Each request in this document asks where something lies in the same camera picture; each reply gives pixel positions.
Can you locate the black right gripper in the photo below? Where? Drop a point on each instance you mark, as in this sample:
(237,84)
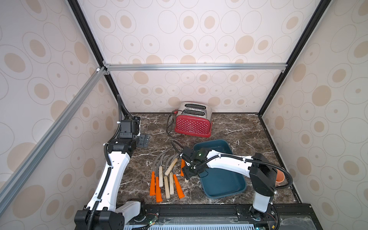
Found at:
(189,166)

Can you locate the orange handle sickle small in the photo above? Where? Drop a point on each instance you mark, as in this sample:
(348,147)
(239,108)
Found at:
(183,163)

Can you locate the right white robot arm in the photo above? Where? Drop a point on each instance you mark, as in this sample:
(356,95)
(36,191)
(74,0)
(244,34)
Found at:
(266,177)

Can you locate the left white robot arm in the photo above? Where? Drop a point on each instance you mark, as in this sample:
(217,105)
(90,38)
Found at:
(101,213)

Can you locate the teal plastic storage box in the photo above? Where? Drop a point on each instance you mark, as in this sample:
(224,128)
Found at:
(218,183)

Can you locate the red dotted toaster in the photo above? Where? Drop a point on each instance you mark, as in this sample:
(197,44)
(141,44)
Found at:
(194,119)

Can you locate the orange plastic cup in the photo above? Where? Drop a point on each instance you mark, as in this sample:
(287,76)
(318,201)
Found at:
(280,178)

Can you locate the wooden handle sickle middle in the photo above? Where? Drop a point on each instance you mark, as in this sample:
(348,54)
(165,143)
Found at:
(171,183)

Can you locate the wooden handle sickle diagonal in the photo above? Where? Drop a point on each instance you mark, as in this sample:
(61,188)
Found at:
(172,164)

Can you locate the wooden handle sickle lower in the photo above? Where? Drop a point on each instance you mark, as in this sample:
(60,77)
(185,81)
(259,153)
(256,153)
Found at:
(166,179)

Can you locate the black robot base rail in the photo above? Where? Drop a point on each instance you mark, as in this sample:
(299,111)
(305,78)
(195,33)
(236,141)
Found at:
(226,217)

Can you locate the aluminium frame rail left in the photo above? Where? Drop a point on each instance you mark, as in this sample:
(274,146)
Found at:
(23,172)

